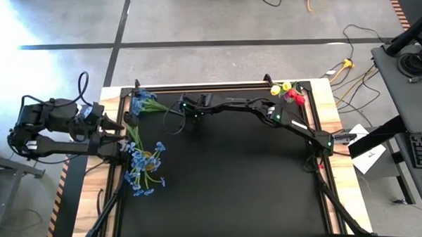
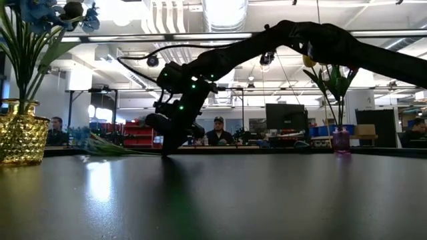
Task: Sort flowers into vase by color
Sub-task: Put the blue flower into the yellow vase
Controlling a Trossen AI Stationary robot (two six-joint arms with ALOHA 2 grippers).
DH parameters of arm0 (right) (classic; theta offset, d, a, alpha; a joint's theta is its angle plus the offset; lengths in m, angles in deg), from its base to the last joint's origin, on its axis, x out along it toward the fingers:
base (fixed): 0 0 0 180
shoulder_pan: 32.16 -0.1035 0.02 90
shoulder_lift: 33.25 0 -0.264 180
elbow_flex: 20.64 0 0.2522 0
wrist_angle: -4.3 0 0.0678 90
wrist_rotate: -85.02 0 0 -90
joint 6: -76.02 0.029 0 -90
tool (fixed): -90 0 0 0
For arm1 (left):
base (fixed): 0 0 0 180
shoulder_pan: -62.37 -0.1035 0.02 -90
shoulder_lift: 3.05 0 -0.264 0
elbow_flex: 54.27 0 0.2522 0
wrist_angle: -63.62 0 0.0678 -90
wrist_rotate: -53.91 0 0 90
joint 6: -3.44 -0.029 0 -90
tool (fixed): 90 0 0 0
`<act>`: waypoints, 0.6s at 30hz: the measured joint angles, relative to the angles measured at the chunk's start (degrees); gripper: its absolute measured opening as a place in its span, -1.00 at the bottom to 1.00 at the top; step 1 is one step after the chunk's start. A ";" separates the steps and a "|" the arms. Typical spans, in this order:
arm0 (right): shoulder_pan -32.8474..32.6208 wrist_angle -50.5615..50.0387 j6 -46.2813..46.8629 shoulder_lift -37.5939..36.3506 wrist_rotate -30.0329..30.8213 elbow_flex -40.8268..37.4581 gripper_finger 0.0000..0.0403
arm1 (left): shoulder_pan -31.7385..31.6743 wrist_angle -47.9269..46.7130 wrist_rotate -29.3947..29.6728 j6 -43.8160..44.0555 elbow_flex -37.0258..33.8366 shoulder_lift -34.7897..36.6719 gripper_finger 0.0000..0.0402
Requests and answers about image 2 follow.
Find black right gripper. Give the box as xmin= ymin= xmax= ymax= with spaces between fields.
xmin=145 ymin=61 xmax=220 ymax=157

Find blue artificial flower bunch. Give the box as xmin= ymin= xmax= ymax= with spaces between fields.
xmin=0 ymin=0 xmax=101 ymax=116
xmin=68 ymin=125 xmax=164 ymax=157

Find yellow artificial tulip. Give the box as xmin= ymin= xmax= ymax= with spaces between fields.
xmin=318 ymin=63 xmax=341 ymax=131
xmin=302 ymin=55 xmax=338 ymax=131

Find red artificial tulip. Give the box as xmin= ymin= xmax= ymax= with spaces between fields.
xmin=340 ymin=66 xmax=360 ymax=131
xmin=330 ymin=65 xmax=348 ymax=131

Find amber textured glass vase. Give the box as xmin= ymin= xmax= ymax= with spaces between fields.
xmin=0 ymin=99 xmax=51 ymax=167

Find purple glass vase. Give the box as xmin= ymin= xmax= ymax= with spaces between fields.
xmin=332 ymin=126 xmax=351 ymax=154

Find red storage shelf bins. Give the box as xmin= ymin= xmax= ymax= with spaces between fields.
xmin=123 ymin=119 xmax=164 ymax=149

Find person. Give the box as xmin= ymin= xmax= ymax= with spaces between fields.
xmin=45 ymin=116 xmax=69 ymax=147
xmin=203 ymin=115 xmax=236 ymax=146
xmin=398 ymin=117 xmax=427 ymax=149

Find black computer monitor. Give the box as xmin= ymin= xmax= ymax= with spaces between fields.
xmin=265 ymin=103 xmax=310 ymax=131

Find black overhead light bar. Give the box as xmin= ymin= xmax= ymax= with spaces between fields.
xmin=59 ymin=30 xmax=427 ymax=43

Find blue storage bins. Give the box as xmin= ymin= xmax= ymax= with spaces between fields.
xmin=308 ymin=124 xmax=355 ymax=137

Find brown cardboard box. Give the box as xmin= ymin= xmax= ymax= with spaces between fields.
xmin=354 ymin=124 xmax=377 ymax=137

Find thin metal rod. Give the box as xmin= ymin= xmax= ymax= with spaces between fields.
xmin=315 ymin=0 xmax=332 ymax=148

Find black cabinet panel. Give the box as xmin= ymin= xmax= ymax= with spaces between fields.
xmin=355 ymin=109 xmax=398 ymax=148

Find black background frame stand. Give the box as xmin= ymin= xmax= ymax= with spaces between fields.
xmin=65 ymin=87 xmax=246 ymax=147

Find silver ventilation duct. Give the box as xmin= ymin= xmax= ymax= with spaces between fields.
xmin=201 ymin=0 xmax=250 ymax=107

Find black aluminium table frame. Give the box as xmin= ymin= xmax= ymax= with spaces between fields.
xmin=43 ymin=145 xmax=427 ymax=159

